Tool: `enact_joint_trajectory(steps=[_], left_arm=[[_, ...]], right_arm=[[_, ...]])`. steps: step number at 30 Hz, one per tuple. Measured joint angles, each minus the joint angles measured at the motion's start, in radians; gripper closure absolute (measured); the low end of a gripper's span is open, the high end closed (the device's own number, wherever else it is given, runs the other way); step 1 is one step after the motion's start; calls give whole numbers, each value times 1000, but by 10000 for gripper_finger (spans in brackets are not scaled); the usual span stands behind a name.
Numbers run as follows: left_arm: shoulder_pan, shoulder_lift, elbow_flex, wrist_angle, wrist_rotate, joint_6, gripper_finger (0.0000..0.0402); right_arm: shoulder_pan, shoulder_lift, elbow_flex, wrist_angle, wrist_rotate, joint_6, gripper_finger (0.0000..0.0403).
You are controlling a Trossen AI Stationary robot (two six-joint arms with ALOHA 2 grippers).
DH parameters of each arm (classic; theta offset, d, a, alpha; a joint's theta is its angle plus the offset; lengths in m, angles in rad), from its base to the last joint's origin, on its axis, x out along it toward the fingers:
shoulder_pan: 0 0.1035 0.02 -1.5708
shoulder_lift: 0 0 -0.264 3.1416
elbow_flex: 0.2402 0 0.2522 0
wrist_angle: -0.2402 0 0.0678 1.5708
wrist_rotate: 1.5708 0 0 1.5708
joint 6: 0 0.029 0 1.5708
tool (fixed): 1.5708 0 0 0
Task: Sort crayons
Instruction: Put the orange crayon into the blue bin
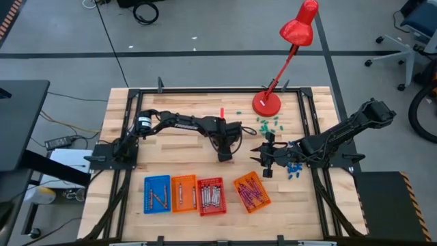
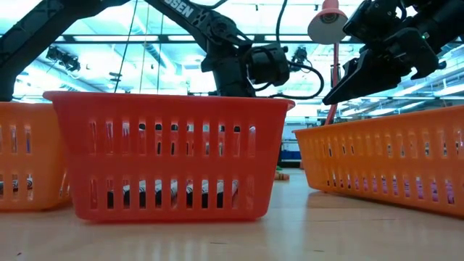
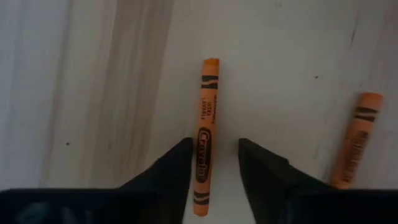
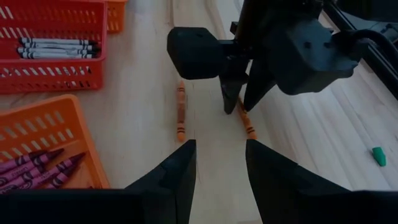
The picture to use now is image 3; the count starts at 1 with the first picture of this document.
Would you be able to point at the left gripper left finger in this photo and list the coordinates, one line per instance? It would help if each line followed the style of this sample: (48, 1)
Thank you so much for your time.
(155, 202)

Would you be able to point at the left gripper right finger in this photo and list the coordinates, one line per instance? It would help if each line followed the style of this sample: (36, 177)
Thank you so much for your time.
(280, 202)

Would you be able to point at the orange crayon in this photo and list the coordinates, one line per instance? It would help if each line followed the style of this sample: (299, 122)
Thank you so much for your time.
(206, 109)
(357, 140)

